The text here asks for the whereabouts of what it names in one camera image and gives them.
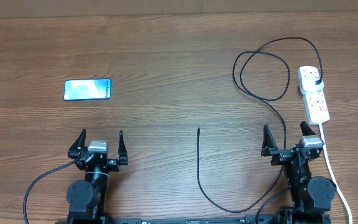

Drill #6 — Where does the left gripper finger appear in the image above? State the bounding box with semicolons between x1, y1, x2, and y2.
118;131;127;159
69;129;86;152

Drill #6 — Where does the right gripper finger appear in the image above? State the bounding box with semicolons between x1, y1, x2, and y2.
262;124;278;150
300;121;316;136

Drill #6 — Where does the blue smartphone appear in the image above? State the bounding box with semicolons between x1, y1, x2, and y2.
63;78;112;101

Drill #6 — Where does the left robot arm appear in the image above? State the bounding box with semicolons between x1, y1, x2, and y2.
67;129;128;223

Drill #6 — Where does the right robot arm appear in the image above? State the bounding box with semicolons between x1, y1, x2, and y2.
255;121;337;224

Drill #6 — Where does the white charger adapter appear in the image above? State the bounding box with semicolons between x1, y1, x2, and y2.
300;77;324;94

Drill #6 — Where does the white power strip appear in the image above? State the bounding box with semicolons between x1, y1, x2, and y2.
297;66;330;125

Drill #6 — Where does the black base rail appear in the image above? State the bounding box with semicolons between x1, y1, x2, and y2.
57;214;331;224

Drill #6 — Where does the white power strip cord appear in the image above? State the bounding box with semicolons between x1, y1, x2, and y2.
318;123;354;224

